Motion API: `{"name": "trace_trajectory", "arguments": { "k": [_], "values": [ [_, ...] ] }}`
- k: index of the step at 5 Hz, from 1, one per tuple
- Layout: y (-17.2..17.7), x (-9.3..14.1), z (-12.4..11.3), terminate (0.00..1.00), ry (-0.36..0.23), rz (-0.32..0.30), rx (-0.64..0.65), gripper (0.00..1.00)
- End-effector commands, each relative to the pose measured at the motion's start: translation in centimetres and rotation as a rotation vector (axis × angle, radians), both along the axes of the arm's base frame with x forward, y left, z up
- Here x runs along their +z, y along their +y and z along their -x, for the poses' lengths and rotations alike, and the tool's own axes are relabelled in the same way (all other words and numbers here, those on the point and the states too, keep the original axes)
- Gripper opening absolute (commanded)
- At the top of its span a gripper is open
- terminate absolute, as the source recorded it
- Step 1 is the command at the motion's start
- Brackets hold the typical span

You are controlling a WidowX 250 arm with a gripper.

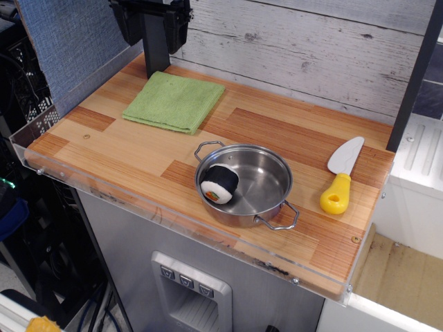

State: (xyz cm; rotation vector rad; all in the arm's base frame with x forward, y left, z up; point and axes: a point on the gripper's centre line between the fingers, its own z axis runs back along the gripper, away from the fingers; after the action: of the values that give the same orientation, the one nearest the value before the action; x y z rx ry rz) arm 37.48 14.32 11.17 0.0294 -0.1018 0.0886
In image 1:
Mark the silver toy fridge dispenser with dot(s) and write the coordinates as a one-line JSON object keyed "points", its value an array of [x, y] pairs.
{"points": [[191, 299]]}

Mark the dark left vertical post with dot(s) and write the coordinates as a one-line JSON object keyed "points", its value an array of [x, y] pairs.
{"points": [[155, 47]]}

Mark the green folded cloth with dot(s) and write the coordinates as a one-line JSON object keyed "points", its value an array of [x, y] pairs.
{"points": [[174, 103]]}

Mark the stainless steel pot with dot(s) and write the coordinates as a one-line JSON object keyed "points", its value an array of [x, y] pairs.
{"points": [[265, 182]]}

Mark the blue fabric panel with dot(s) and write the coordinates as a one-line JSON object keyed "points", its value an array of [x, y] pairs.
{"points": [[78, 44]]}

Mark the dark right vertical post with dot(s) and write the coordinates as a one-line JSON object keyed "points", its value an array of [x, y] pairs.
{"points": [[424, 56]]}

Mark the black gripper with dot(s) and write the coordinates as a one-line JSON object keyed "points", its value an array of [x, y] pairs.
{"points": [[177, 16]]}

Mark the yellow handled toy knife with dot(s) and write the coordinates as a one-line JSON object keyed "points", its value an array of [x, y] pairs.
{"points": [[336, 198]]}

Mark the dark vertical post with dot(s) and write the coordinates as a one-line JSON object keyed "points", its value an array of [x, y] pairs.
{"points": [[155, 47], [424, 56]]}

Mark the white toy sink unit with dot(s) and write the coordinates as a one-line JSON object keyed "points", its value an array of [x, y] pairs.
{"points": [[410, 208]]}

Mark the plush sushi roll toy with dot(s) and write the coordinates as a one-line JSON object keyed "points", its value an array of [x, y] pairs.
{"points": [[219, 183]]}

